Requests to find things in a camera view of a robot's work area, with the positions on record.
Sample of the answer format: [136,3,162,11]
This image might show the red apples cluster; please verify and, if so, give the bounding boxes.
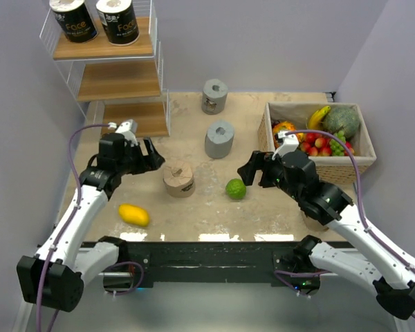
[297,133,348,157]

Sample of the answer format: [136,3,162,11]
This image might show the far grey paper roll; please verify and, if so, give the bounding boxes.
[201,79,228,115]

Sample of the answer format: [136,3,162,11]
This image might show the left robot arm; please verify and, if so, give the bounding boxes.
[17,133,165,312]

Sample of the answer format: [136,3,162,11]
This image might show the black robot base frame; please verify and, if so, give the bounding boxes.
[79,238,367,295]

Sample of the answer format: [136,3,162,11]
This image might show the brown paper roll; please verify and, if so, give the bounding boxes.
[301,211,329,232]
[163,160,195,198]

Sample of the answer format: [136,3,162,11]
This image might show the near grey paper roll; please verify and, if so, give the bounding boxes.
[205,120,234,159]

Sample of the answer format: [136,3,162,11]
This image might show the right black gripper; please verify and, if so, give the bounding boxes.
[237,150,303,201]

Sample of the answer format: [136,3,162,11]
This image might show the white wire wooden shelf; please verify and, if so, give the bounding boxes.
[39,1,171,137]

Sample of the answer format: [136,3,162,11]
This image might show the green melon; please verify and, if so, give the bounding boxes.
[323,106,360,138]

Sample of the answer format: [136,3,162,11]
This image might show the yellow mango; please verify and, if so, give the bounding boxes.
[118,204,150,227]

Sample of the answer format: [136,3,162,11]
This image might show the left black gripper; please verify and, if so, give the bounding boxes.
[117,136,165,176]

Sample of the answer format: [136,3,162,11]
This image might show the green lime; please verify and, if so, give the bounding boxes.
[225,178,247,200]

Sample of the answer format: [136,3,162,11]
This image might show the green grapes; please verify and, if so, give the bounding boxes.
[330,130,346,156]

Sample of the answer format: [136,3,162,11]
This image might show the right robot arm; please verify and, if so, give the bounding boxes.
[237,150,415,320]

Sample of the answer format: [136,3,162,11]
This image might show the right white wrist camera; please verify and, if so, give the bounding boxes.
[272,130,299,160]

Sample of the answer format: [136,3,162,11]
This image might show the yellow banana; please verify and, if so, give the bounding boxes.
[307,106,331,130]

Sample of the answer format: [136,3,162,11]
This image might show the wicker fruit basket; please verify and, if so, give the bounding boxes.
[257,102,376,184]

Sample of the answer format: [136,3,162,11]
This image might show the grey paper roll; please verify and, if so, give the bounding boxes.
[205,120,234,159]
[201,79,228,115]

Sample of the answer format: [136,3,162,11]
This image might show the orange pineapple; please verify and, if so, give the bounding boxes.
[272,121,297,145]

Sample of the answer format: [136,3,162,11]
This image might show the black paper roll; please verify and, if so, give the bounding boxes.
[49,0,98,44]
[95,0,140,46]

